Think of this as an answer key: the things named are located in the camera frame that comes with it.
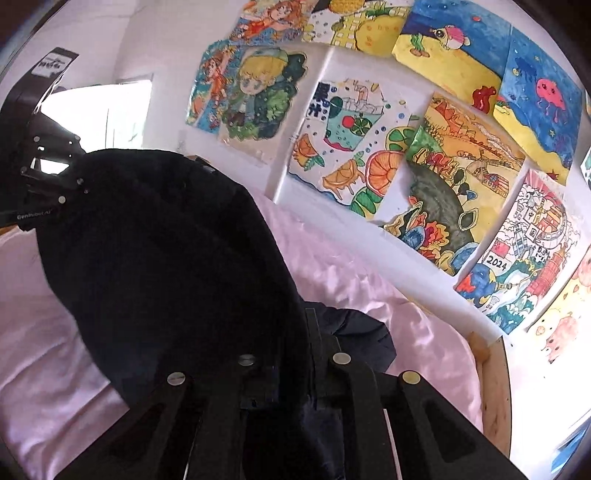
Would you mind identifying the orange slices juice drawing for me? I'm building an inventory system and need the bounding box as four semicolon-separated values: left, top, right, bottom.
286;78;420;219

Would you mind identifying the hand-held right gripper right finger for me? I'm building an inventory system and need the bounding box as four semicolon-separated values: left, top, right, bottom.
305;308;528;480

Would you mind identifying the orange-haired girl underwater drawing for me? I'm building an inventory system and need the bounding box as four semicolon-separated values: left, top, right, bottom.
185;39;237;136

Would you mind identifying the pink pig and chick drawing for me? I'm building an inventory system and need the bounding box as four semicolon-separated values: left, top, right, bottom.
525;244;591;366

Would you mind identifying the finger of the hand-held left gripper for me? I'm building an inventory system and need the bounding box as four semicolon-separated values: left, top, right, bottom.
19;131;89;207

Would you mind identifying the striped fish drawing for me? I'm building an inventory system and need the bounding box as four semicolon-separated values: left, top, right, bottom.
392;0;514;114

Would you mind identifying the pink jellyfish drawing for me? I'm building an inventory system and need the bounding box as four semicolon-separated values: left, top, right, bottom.
492;28;584;186

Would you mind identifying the bright window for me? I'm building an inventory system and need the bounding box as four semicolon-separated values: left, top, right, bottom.
42;78;154;154

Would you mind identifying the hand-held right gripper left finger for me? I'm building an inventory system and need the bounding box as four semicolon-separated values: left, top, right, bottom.
54;354;262;480

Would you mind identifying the hilly landscape drawing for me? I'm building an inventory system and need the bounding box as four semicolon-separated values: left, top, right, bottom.
382;91;528;278

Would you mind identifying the pineapple drawing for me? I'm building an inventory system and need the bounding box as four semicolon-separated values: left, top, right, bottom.
302;0;415;59

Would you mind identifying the city and globe drawing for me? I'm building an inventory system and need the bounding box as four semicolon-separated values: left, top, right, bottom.
454;168;588;336

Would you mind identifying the black padded jacket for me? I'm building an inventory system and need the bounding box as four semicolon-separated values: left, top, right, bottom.
36;150;399;480

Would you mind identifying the pink bed blanket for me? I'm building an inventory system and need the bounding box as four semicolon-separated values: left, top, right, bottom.
0;187;485;480

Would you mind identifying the swimming girl drawing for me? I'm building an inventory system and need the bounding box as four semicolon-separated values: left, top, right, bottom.
228;0;320;45

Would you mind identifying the white wall pipe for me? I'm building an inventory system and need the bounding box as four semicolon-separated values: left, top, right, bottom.
271;47;334;205

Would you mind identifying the blond child drawing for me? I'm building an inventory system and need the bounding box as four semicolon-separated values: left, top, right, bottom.
217;46;308;145

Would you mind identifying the wooden bed frame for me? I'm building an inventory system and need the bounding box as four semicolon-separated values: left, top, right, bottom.
467;331;512;462

